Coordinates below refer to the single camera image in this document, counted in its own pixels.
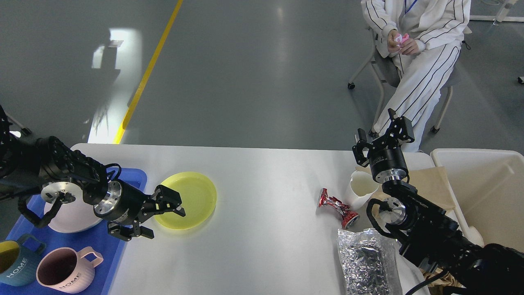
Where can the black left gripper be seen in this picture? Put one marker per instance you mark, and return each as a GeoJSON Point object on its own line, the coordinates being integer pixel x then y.
{"type": "Point", "coordinates": [123, 203]}

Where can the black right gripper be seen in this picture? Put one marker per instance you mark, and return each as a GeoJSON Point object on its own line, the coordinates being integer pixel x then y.
{"type": "Point", "coordinates": [387, 163]}

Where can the yellow plastic plate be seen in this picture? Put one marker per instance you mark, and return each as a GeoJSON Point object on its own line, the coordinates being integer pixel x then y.
{"type": "Point", "coordinates": [199, 199]}

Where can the pink HOME mug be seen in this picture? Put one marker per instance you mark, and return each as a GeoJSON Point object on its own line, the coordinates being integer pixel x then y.
{"type": "Point", "coordinates": [68, 270]}

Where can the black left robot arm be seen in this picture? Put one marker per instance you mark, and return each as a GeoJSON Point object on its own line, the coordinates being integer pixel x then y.
{"type": "Point", "coordinates": [47, 174]}

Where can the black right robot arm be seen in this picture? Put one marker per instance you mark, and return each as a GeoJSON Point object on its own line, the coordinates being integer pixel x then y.
{"type": "Point", "coordinates": [429, 239]}

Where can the white paper cup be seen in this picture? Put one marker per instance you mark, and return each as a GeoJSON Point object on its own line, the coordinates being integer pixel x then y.
{"type": "Point", "coordinates": [359, 189]}

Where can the grey rolling chair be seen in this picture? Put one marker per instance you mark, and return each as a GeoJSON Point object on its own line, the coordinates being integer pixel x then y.
{"type": "Point", "coordinates": [385, 72]}

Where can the pink plate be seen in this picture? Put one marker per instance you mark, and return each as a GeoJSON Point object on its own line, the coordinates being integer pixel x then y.
{"type": "Point", "coordinates": [74, 217]}

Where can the crushed red soda can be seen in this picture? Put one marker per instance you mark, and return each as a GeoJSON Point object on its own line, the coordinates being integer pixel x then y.
{"type": "Point", "coordinates": [349, 216]}

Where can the small pink object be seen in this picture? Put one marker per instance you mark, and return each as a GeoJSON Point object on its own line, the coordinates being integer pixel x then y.
{"type": "Point", "coordinates": [401, 38]}

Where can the seated person in white tracksuit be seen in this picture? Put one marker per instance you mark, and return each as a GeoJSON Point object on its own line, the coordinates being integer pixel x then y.
{"type": "Point", "coordinates": [425, 61]}

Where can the white plastic bin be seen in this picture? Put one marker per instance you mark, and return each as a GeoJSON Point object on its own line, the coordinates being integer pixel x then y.
{"type": "Point", "coordinates": [488, 186]}

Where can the crumpled silver foil bag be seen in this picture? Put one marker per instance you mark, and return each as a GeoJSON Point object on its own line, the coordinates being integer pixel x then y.
{"type": "Point", "coordinates": [368, 263]}

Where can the blue HOME mug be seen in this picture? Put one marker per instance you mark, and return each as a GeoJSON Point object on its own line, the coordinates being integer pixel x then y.
{"type": "Point", "coordinates": [18, 263]}

